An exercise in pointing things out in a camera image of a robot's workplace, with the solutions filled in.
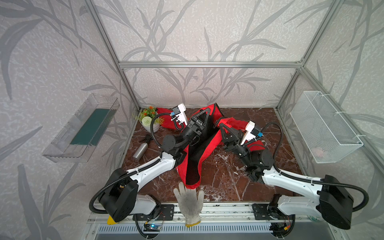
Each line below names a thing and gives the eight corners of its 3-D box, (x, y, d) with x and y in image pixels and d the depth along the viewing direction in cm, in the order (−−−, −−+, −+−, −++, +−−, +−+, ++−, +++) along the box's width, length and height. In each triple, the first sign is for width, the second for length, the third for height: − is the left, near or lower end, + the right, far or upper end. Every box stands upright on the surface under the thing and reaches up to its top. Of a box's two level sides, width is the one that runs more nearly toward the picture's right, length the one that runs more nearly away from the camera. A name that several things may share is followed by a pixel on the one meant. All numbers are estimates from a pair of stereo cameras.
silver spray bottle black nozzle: (134, 159, 94) (132, 156, 92) (148, 139, 104) (147, 136, 101) (138, 160, 94) (136, 158, 91) (152, 140, 103) (151, 137, 101)
